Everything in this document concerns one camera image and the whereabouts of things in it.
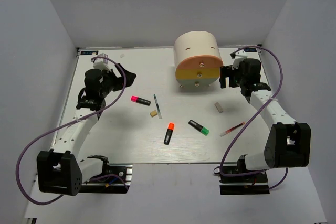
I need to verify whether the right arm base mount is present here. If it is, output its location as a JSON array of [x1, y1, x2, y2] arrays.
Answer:
[[213, 166, 270, 195]]

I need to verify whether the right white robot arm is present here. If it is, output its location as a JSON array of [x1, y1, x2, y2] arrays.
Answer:
[[219, 59, 311, 182]]

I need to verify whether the pink highlighter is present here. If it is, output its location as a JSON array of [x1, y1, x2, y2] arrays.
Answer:
[[131, 96, 151, 106]]

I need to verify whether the orange top drawer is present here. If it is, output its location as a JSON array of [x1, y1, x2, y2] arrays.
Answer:
[[174, 55, 223, 69]]

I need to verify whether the right blue table label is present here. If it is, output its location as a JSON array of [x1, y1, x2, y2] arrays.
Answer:
[[244, 48, 257, 52]]

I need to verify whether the tan eraser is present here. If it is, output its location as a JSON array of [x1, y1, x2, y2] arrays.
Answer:
[[150, 110, 157, 117]]

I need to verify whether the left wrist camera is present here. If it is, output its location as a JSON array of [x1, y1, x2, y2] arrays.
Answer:
[[91, 53, 110, 71]]

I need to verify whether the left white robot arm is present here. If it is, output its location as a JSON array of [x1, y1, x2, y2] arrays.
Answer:
[[37, 63, 136, 196]]

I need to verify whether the green highlighter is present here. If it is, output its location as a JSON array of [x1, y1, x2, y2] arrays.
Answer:
[[188, 120, 209, 136]]

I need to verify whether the orange highlighter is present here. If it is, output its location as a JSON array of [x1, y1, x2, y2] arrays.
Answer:
[[164, 123, 175, 145]]

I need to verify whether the round beige drawer organizer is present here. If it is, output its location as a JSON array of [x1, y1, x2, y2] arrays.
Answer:
[[174, 30, 223, 92]]

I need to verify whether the left blue table label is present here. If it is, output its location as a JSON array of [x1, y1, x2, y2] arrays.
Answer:
[[80, 50, 99, 55]]

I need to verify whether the blue table label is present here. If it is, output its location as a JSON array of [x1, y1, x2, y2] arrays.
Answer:
[[80, 50, 99, 55], [244, 48, 257, 52]]

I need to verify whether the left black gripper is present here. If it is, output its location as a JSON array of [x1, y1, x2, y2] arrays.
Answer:
[[99, 63, 137, 98]]

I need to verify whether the green ink pen refill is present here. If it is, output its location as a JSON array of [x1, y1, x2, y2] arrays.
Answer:
[[153, 94, 162, 119]]

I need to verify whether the yellow middle drawer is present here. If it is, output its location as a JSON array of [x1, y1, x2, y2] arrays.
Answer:
[[175, 68, 220, 80]]

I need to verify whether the grey eraser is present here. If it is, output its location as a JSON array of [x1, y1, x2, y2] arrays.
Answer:
[[214, 102, 223, 113]]

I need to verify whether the red ink pen refill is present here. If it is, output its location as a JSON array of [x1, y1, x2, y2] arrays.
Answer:
[[220, 122, 245, 137]]

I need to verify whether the grey-green bottom drawer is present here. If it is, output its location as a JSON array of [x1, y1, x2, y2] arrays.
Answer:
[[177, 77, 218, 92]]

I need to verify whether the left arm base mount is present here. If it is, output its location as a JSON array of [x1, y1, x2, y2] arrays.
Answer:
[[79, 164, 133, 194]]

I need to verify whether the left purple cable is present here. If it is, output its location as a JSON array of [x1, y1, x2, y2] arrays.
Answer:
[[15, 56, 130, 205]]

